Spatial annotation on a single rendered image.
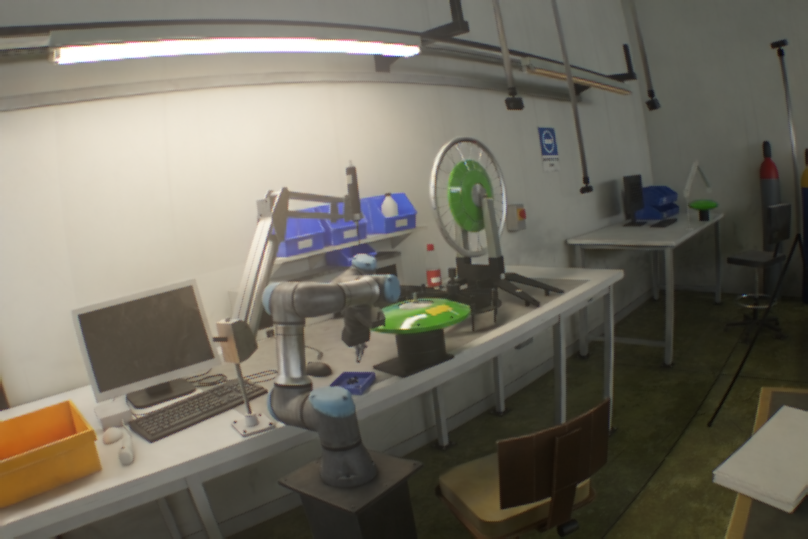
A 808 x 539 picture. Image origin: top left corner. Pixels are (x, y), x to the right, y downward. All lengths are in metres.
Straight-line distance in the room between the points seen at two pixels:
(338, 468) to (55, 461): 0.69
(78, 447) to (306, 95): 1.90
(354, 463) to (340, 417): 0.11
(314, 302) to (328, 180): 1.49
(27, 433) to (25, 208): 0.88
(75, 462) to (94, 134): 1.30
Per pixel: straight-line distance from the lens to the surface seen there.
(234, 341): 1.29
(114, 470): 1.33
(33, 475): 1.32
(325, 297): 1.13
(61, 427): 1.60
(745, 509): 0.80
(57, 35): 1.72
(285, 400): 1.19
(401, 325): 1.54
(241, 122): 2.36
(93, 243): 2.11
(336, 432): 1.12
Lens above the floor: 1.46
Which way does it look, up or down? 9 degrees down
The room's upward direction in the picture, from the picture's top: 7 degrees counter-clockwise
